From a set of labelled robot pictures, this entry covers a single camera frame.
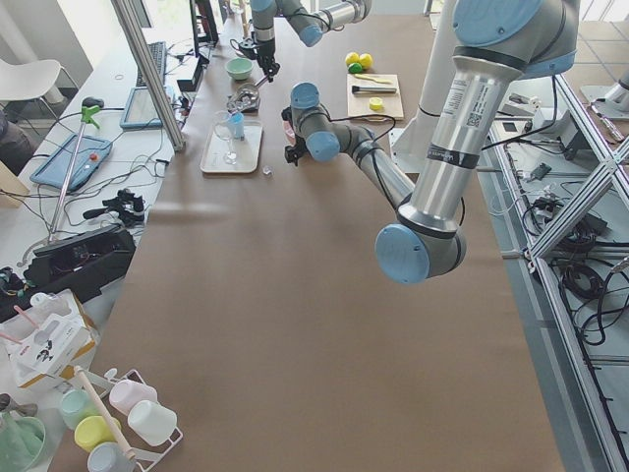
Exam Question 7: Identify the light blue cup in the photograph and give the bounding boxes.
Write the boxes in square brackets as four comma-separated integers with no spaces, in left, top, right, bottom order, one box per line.
[229,112,245,141]

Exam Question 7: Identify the pink cup on rack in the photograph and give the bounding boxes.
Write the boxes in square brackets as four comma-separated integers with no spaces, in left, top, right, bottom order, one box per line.
[109,379,158,415]

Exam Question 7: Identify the wooden cup tree stand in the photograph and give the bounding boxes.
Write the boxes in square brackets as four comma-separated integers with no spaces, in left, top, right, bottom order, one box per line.
[74,366,136,462]

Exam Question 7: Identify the mint green bowl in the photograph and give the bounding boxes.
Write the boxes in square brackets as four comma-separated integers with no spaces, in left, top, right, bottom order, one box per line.
[225,57,254,81]

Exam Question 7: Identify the black electronics case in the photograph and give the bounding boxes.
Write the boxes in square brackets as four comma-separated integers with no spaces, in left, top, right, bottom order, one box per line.
[1,225,136,322]

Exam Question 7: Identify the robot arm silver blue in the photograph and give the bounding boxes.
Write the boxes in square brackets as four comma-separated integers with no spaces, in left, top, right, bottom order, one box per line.
[250,0,372,83]
[290,1,580,284]

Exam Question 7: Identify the yellow plastic knife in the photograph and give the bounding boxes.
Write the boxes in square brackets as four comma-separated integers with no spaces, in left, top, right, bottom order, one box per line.
[353,74,393,85]

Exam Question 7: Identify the green clamp on pole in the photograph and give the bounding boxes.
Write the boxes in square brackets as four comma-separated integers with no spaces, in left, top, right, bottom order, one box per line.
[81,96,104,129]

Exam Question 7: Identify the white cup on rack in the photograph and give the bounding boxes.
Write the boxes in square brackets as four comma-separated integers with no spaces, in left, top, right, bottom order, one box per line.
[128,400,178,446]

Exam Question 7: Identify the blue tablet with red button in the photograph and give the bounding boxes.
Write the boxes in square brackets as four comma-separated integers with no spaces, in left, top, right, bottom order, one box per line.
[29,133,113,193]

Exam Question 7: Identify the black keyboard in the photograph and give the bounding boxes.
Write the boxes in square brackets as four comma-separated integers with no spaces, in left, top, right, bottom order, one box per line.
[134,40,169,89]

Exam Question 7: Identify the cream rabbit serving tray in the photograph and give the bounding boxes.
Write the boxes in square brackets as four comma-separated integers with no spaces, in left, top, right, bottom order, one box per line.
[200,120,264,176]

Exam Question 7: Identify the grey blue cup on rack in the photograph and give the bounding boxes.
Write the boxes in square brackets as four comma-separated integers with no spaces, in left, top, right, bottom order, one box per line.
[87,442,136,472]

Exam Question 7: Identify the white chair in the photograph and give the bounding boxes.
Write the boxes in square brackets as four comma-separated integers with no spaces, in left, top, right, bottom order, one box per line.
[0,59,65,117]

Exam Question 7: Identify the green cup on rack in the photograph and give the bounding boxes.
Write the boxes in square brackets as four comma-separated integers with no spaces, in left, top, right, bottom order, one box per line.
[59,389,98,431]

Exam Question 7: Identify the half cut lemon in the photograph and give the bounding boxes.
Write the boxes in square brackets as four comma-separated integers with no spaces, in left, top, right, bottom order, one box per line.
[369,97,383,111]

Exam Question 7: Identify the yellow cup on rack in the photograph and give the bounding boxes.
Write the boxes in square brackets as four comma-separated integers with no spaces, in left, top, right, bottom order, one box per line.
[74,415,116,452]

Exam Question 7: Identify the bamboo cutting board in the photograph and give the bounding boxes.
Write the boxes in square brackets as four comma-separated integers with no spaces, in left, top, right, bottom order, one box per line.
[347,74,404,120]

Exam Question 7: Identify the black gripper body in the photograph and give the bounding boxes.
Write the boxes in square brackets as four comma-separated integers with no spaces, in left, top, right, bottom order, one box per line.
[255,38,275,64]
[284,134,301,160]

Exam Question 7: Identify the steel muddler black tip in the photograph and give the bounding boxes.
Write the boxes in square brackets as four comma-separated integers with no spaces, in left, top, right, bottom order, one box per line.
[351,85,397,94]

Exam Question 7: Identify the aluminium frame post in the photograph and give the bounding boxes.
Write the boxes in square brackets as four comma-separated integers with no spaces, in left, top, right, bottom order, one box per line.
[111,0,186,152]

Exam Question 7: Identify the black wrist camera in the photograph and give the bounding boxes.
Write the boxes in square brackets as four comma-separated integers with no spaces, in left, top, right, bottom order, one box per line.
[281,106,293,126]
[230,38,257,61]

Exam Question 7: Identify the stainless steel ice scoop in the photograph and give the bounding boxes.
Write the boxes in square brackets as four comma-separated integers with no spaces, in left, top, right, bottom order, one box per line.
[226,77,268,113]

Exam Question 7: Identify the cardboard box with cups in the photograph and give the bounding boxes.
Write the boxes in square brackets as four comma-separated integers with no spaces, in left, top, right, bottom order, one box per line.
[1,289,100,391]

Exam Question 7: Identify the whole yellow lemon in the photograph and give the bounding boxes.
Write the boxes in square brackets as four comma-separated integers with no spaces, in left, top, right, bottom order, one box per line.
[345,51,360,68]
[348,63,363,74]

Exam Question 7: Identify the pink bowl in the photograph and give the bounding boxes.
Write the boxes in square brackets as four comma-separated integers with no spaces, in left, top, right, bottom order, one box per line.
[283,121,296,146]

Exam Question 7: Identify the clear wine glass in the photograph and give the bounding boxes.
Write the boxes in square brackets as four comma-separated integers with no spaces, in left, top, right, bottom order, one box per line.
[213,110,237,165]

